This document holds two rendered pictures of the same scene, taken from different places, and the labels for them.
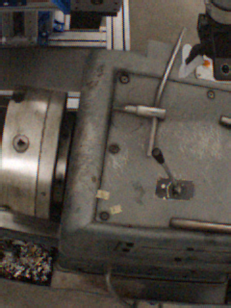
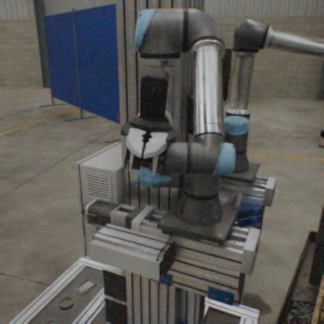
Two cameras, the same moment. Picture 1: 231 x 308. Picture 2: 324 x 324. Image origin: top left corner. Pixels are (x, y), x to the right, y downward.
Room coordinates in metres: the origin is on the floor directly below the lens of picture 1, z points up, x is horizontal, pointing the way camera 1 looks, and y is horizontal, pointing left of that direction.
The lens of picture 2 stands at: (0.65, 1.47, 1.72)
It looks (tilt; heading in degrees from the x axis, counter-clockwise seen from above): 20 degrees down; 303
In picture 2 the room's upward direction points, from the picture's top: straight up
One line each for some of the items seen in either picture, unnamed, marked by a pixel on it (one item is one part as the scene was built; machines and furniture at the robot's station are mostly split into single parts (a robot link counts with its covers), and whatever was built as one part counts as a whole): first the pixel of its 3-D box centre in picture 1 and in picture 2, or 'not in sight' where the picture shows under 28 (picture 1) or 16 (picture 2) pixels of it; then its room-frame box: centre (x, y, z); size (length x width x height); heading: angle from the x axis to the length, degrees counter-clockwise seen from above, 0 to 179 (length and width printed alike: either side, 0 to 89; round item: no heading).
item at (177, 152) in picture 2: not in sight; (163, 158); (1.04, 0.85, 1.46); 0.11 x 0.08 x 0.11; 29
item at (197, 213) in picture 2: not in sight; (200, 202); (1.07, 0.56, 1.21); 0.15 x 0.15 x 0.10
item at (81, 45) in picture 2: not in sight; (77, 66); (6.18, -3.87, 1.18); 4.12 x 0.80 x 2.35; 158
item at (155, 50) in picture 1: (164, 60); not in sight; (0.73, -0.14, 1.24); 0.09 x 0.08 x 0.03; 91
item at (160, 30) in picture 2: not in sight; (160, 105); (1.19, 0.63, 1.54); 0.15 x 0.12 x 0.55; 29
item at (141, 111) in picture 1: (139, 110); not in sight; (0.58, -0.09, 1.27); 0.12 x 0.02 x 0.02; 90
